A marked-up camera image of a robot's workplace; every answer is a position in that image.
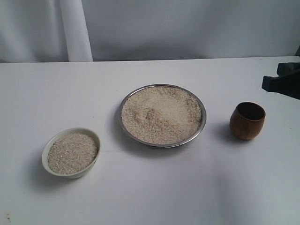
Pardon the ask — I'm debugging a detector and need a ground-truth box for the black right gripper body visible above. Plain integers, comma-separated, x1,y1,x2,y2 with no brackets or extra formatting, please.
262,62,300,99

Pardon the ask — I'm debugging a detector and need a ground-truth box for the brown wooden cup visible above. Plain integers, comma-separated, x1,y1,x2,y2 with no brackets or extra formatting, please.
229,102,266,141

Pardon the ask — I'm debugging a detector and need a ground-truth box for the rice on steel plate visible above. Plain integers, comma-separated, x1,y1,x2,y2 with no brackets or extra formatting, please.
121,86,202,145

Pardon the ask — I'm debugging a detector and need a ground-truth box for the rice in white bowl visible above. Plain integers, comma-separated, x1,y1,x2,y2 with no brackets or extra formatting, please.
47,133,98,175

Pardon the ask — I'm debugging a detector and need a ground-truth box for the white ceramic bowl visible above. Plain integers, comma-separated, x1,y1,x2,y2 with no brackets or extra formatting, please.
41,127,101,179

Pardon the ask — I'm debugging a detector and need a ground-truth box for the round steel plate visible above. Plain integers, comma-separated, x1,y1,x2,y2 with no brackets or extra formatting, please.
118,83,207,149

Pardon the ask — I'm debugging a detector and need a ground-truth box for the white backdrop curtain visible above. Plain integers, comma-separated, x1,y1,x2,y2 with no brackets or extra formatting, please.
0,0,300,63

